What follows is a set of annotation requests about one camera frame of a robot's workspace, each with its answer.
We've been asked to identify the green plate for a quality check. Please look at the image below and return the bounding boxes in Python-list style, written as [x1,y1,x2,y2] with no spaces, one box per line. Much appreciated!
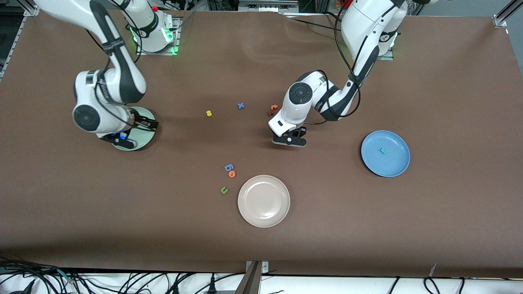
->
[115,107,156,151]

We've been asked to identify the beige plate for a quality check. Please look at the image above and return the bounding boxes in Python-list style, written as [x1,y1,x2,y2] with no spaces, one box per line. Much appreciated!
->
[237,175,291,228]

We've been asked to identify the blue plate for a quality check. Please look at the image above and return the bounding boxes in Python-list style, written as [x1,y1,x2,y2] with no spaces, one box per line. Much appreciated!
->
[361,130,411,178]

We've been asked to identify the brown table cover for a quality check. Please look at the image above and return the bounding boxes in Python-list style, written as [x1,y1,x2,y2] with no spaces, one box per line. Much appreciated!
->
[0,6,523,278]

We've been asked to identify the grey power strip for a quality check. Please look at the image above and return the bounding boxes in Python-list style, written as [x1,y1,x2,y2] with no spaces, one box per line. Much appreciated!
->
[238,0,299,13]

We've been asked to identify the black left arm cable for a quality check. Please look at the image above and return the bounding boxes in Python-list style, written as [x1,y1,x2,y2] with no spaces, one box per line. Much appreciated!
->
[306,8,362,124]

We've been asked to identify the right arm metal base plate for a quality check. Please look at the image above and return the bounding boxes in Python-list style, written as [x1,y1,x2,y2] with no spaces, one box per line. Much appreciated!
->
[136,16,182,56]

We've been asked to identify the black base cable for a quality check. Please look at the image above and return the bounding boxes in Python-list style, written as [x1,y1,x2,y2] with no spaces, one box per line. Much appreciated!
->
[282,12,346,35]

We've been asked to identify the aluminium frame profile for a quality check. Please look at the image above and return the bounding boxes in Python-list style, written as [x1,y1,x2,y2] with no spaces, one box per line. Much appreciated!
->
[492,0,523,28]
[0,0,39,80]

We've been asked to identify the grey mount post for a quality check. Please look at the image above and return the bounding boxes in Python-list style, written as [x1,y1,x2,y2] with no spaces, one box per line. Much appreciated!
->
[234,261,262,294]

